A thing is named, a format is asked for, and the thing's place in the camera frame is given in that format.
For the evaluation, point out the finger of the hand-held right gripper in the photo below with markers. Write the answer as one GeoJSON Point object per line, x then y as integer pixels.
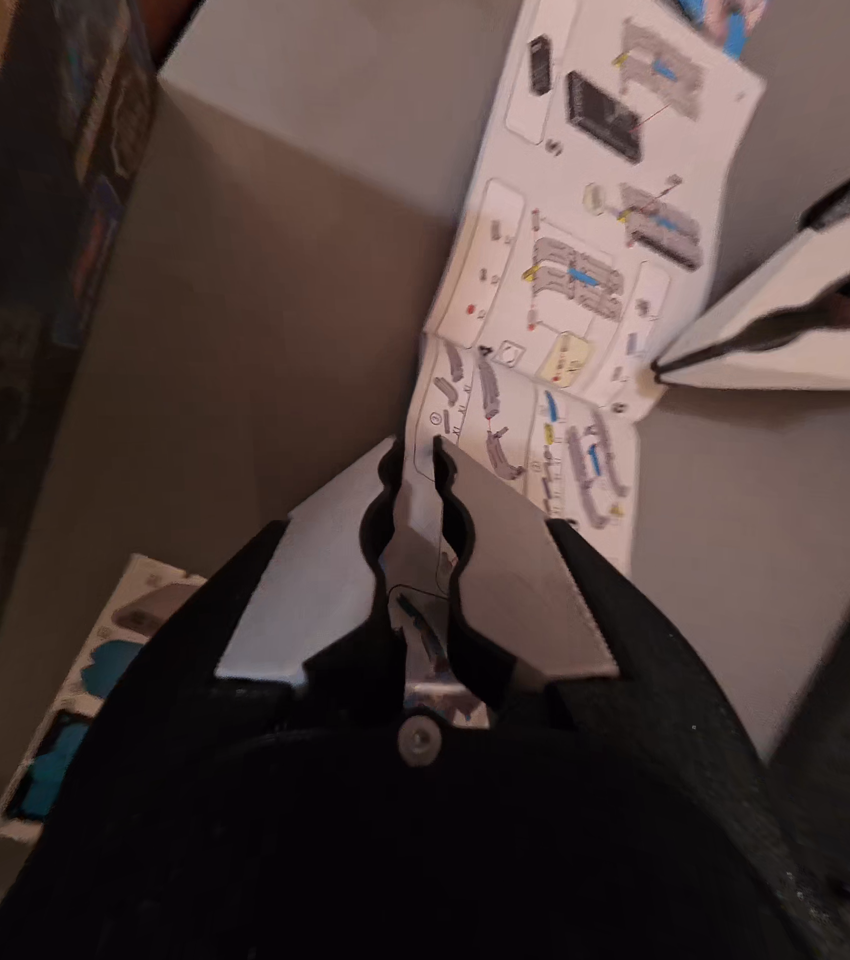
{"type": "Point", "coordinates": [807, 270]}
{"type": "Point", "coordinates": [807, 360]}

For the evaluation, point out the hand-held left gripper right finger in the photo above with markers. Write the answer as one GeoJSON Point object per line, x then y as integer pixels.
{"type": "Point", "coordinates": [522, 592]}

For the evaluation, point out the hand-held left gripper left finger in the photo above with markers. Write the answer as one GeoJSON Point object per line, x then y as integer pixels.
{"type": "Point", "coordinates": [320, 577]}

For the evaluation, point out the blue cover booklet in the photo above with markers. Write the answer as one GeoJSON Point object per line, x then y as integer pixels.
{"type": "Point", "coordinates": [732, 34]}

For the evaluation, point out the white instruction booklet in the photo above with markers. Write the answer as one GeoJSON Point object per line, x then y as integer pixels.
{"type": "Point", "coordinates": [560, 225]}

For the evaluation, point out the grey desk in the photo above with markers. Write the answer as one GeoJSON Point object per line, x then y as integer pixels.
{"type": "Point", "coordinates": [245, 300]}

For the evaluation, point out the blue sticker sheet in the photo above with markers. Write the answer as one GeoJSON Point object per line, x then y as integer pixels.
{"type": "Point", "coordinates": [132, 592]}

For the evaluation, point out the dark blue toy box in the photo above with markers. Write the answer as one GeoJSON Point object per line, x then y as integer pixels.
{"type": "Point", "coordinates": [35, 225]}

